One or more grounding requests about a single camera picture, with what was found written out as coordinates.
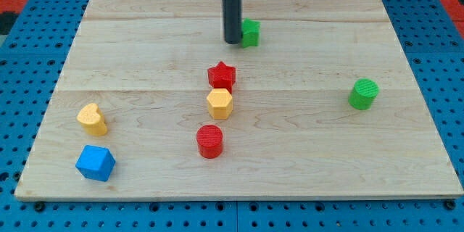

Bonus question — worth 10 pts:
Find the wooden board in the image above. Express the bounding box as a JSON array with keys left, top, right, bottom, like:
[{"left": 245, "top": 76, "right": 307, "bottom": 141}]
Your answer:
[{"left": 15, "top": 0, "right": 463, "bottom": 202}]

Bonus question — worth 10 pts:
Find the red cylinder block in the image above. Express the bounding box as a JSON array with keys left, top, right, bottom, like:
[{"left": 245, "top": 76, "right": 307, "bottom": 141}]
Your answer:
[{"left": 196, "top": 125, "right": 223, "bottom": 159}]

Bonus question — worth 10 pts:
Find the green cylinder block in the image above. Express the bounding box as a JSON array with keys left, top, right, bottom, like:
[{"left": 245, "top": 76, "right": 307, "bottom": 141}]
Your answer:
[{"left": 348, "top": 78, "right": 379, "bottom": 110}]

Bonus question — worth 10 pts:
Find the blue cube block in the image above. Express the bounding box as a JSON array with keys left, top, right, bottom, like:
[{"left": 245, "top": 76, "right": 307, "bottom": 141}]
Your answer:
[{"left": 75, "top": 145, "right": 116, "bottom": 182}]

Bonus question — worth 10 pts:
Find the green star block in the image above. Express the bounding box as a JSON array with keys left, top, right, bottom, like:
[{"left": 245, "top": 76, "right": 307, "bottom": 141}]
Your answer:
[{"left": 241, "top": 18, "right": 260, "bottom": 48}]

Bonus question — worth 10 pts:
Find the red star block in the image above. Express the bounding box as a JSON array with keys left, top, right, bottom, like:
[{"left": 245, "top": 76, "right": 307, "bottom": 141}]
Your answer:
[{"left": 207, "top": 61, "right": 236, "bottom": 94}]

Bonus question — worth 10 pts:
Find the yellow hexagon block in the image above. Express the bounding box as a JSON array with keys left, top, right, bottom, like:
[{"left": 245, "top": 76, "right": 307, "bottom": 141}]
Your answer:
[{"left": 207, "top": 88, "right": 233, "bottom": 120}]

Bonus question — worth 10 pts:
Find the yellow heart block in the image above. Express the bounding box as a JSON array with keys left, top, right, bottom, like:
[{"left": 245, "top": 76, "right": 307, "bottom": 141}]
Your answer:
[{"left": 76, "top": 103, "right": 107, "bottom": 136}]

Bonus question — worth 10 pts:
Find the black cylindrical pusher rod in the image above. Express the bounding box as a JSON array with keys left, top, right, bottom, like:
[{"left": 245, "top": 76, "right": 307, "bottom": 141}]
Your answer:
[{"left": 222, "top": 0, "right": 242, "bottom": 44}]

